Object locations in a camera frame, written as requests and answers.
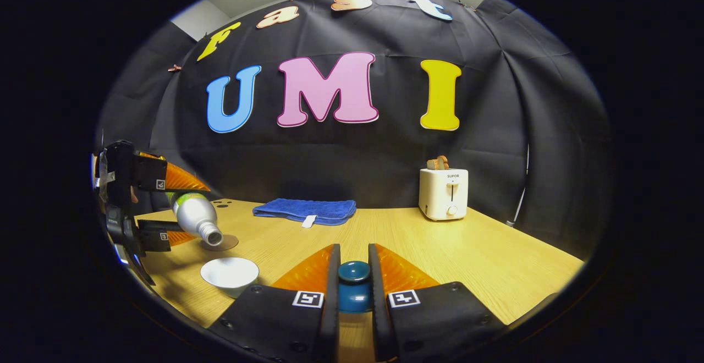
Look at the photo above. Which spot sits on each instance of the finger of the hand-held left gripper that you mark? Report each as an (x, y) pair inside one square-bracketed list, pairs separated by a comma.
[(153, 239), (148, 173)]

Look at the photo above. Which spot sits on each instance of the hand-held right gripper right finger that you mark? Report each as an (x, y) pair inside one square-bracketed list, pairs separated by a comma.
[(378, 302)]

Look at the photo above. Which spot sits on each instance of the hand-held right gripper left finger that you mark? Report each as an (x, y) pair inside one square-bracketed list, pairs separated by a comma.
[(331, 297)]

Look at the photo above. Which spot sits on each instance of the teal teacup lid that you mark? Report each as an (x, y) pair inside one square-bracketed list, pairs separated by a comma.
[(354, 291)]

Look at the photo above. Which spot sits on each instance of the silver green-label water bottle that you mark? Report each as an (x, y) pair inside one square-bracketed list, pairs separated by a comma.
[(193, 214)]

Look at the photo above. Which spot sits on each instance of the round brown coaster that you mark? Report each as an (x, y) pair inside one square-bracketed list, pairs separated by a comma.
[(228, 242)]

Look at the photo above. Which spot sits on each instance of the white teacup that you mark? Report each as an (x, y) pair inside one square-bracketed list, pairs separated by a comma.
[(229, 275)]

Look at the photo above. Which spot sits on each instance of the folded blue towel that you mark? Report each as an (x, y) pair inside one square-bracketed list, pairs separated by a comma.
[(305, 209)]

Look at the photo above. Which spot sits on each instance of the white toaster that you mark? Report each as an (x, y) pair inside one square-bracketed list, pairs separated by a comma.
[(443, 195)]

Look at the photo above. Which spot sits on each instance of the black backdrop cloth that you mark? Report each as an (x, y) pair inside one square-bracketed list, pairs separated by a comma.
[(330, 159)]

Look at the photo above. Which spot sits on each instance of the bread slice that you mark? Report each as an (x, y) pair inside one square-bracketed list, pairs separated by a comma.
[(438, 163)]

